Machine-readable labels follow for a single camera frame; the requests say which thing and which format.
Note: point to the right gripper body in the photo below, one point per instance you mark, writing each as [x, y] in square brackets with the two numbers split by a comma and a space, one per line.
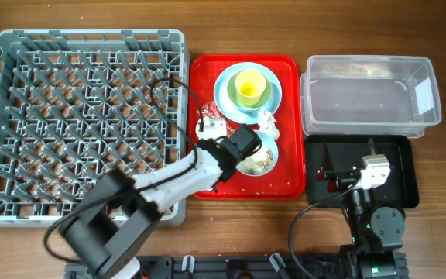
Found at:
[341, 180]

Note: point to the grey dishwasher rack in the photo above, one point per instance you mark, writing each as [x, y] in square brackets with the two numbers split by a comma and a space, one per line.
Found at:
[75, 104]

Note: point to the yellow plastic cup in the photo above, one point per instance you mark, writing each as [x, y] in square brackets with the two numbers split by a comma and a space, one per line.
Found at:
[250, 85]

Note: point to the light blue bowl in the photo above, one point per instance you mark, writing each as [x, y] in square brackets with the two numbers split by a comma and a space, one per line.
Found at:
[263, 161]

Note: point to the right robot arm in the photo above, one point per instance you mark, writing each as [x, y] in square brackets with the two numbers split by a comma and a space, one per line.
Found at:
[377, 230]

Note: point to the black tray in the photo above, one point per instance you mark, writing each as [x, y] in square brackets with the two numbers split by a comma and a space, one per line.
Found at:
[347, 152]

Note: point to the red plastic tray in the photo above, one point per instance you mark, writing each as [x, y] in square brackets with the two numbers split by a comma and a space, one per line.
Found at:
[287, 179]

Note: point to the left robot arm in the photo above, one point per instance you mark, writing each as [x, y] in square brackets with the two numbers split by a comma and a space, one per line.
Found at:
[115, 218]

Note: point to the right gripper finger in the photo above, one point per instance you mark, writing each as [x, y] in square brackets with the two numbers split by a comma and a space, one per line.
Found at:
[372, 147]
[327, 165]

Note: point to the clear plastic bin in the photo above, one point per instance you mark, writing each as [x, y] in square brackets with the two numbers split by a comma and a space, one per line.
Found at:
[369, 94]

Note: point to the light blue plate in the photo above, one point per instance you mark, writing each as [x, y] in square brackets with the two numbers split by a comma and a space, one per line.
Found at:
[227, 108]

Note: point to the crumpled white tissue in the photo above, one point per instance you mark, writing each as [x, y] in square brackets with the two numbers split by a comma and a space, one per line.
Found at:
[267, 124]

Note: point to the green bowl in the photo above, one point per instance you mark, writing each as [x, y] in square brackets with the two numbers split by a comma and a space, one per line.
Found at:
[233, 96]

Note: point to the red strawberry snack wrapper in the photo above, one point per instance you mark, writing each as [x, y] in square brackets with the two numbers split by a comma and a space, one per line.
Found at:
[210, 110]

